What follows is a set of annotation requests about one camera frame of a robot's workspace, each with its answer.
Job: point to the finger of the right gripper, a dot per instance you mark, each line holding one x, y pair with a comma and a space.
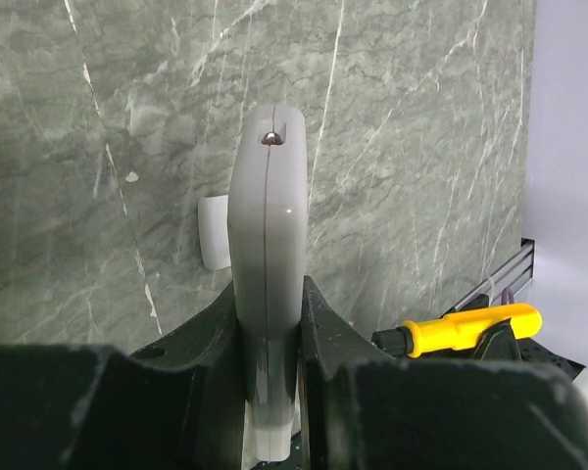
497, 342

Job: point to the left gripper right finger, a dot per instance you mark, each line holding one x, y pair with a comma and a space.
364, 409

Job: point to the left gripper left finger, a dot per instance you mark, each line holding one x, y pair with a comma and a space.
177, 403

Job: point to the yellow handled screwdriver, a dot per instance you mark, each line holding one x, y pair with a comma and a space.
457, 331

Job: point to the white battery cover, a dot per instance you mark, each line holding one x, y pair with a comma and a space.
213, 234

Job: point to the white remote control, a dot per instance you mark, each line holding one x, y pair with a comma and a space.
267, 220

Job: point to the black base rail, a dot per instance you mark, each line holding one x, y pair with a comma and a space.
504, 285

